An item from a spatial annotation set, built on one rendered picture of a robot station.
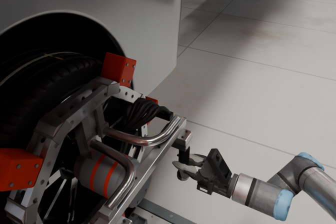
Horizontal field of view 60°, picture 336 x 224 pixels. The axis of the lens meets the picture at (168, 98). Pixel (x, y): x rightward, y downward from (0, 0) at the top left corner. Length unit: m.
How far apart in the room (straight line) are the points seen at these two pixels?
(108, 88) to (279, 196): 0.58
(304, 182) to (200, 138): 1.34
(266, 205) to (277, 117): 1.70
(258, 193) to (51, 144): 0.59
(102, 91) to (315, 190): 0.67
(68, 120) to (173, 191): 1.29
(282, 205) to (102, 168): 0.53
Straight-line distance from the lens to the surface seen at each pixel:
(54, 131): 0.74
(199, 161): 1.00
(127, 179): 0.73
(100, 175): 0.89
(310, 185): 0.99
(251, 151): 2.24
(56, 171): 0.98
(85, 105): 0.78
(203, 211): 1.87
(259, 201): 0.94
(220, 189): 1.00
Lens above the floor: 1.58
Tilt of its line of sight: 37 degrees down
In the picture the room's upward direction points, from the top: straight up
